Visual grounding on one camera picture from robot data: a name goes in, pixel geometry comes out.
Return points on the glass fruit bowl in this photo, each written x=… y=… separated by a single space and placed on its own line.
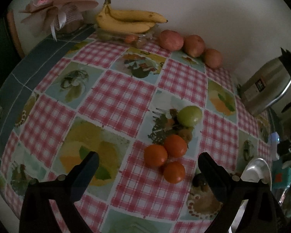
x=135 y=39

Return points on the white power strip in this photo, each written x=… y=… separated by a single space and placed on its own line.
x=274 y=141

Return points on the left red apple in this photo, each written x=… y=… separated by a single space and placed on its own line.
x=170 y=40

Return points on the stainless steel round plate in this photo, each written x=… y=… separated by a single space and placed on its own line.
x=257 y=169

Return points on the dark plum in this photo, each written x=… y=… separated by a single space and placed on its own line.
x=198 y=180

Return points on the middle red apple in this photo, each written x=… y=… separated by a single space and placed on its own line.
x=194 y=45

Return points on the teal tissue pack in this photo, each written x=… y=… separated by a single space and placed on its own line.
x=281 y=178

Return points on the upper yellow banana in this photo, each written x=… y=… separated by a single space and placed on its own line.
x=135 y=15

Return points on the right red apple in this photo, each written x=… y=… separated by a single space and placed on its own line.
x=213 y=58

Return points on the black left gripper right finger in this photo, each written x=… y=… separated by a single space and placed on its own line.
x=259 y=215

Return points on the red apple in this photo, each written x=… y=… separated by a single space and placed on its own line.
x=170 y=40
x=213 y=58
x=194 y=45

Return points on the yellow banana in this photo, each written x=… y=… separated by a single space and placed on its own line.
x=135 y=15
x=106 y=22

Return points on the orange tangerine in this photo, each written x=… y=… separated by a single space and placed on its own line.
x=174 y=172
x=175 y=146
x=155 y=155

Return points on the stainless steel thermos jug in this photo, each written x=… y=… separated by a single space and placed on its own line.
x=268 y=85

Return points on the pink paper flower bouquet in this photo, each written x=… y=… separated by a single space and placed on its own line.
x=56 y=16

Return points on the black power adapter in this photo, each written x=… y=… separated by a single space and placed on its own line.
x=284 y=150

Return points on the checkered fruit-print tablecloth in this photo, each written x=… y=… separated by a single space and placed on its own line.
x=78 y=95

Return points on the lower yellow banana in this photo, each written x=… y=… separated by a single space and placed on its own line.
x=106 y=22

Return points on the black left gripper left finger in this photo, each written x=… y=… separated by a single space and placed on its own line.
x=36 y=213

